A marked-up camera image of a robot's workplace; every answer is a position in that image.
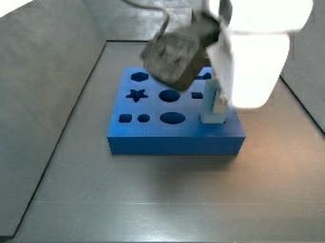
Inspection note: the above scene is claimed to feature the grey cable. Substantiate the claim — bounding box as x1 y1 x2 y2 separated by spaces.
123 0 172 38

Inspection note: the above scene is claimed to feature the light blue rectangular block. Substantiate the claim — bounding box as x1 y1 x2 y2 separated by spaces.
201 79 228 123

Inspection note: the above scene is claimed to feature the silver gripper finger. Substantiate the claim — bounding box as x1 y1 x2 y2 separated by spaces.
213 90 229 114

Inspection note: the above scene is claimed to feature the blue foam shape-sorter block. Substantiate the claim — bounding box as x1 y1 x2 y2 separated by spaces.
107 66 247 155

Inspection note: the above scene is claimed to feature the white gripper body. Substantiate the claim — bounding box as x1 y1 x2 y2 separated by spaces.
208 32 234 97

